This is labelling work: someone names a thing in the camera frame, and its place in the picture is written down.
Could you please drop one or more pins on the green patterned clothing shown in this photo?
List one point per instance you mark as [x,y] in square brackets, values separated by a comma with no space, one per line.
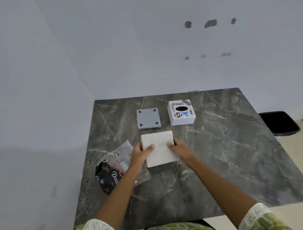
[262,218]

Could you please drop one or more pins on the clear plastic wrapper black print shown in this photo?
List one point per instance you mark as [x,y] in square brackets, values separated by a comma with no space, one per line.
[111,170]

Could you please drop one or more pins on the black waste bin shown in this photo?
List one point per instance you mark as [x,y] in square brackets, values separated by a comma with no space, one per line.
[279,123]

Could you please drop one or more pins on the person's left thumb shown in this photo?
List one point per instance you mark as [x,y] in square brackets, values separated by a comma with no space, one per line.
[149,149]

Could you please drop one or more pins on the grey square base plate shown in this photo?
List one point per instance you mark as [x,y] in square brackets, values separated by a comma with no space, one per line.
[148,118]

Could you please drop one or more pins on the person's right hand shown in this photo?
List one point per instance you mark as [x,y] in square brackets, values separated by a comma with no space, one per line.
[181,149]

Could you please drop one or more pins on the white tissue box with stickers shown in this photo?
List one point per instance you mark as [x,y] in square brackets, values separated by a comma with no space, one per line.
[181,113]

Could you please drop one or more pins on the person's left hand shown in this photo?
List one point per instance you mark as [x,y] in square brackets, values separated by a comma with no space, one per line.
[137,154]

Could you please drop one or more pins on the white napkin stack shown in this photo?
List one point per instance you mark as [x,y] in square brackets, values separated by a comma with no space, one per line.
[158,148]

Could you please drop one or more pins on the person's right thumb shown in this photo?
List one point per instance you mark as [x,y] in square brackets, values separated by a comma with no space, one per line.
[171,145]

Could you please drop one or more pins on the person's left forearm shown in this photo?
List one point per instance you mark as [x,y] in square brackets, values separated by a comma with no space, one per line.
[116,194]

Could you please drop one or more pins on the person's right forearm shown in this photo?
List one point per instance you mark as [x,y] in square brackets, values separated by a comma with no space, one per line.
[220,187]

